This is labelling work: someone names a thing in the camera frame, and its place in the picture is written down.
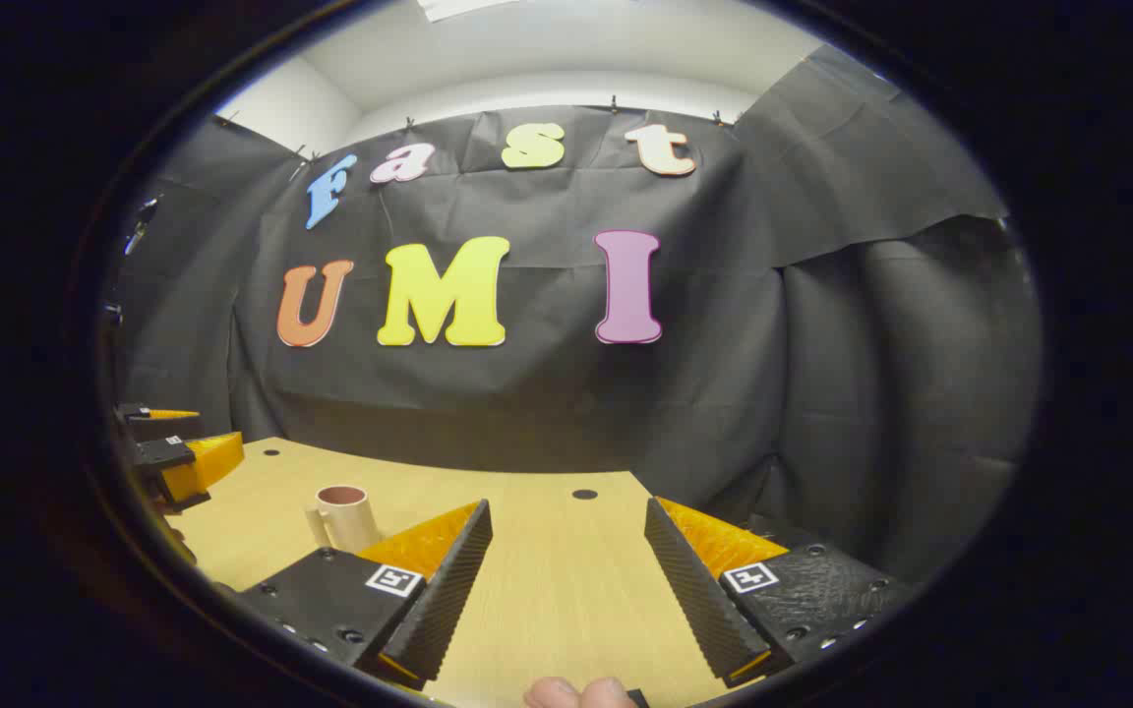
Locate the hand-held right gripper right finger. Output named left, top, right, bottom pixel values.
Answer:
left=643, top=496, right=914, bottom=689

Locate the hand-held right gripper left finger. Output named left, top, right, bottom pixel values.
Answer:
left=232, top=499, right=494, bottom=689

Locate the beige cup with handle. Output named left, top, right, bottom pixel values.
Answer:
left=307, top=485, right=383, bottom=554

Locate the wooden desktop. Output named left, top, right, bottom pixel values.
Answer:
left=168, top=437, right=774, bottom=708

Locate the black backdrop cloth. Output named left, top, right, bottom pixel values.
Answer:
left=109, top=44, right=1044, bottom=581

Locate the white ceiling light panel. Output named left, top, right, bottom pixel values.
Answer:
left=417, top=0, right=518, bottom=23

